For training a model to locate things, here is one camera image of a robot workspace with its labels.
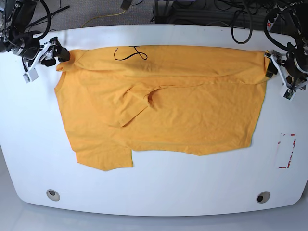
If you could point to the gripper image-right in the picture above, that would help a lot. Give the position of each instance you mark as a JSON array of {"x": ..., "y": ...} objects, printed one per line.
[{"x": 296, "y": 65}]

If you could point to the white power strip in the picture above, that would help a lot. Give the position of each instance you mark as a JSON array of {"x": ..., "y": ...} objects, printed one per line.
[{"x": 271, "y": 18}]

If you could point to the red tape rectangle marking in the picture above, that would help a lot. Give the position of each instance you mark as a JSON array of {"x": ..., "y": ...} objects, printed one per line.
[{"x": 285, "y": 150}]

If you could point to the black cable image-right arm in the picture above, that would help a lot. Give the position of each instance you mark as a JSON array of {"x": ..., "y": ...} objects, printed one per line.
[{"x": 246, "y": 10}]

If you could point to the orange yellow T-shirt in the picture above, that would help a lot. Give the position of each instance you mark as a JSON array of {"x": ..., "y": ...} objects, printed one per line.
[{"x": 188, "y": 99}]

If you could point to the table grommet hole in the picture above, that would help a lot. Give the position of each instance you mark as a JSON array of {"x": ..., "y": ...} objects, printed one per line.
[
  {"x": 53, "y": 195},
  {"x": 263, "y": 197}
]

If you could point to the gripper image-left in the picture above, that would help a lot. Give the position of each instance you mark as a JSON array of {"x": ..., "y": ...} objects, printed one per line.
[{"x": 62, "y": 54}]

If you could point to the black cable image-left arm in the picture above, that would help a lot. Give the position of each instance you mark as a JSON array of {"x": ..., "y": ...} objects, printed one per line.
[{"x": 45, "y": 16}]

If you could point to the left table grommet hole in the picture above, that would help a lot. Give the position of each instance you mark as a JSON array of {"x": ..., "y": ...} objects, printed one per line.
[{"x": 53, "y": 195}]

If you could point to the right table grommet hole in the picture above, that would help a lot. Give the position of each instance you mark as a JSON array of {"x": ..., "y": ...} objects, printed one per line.
[{"x": 263, "y": 197}]

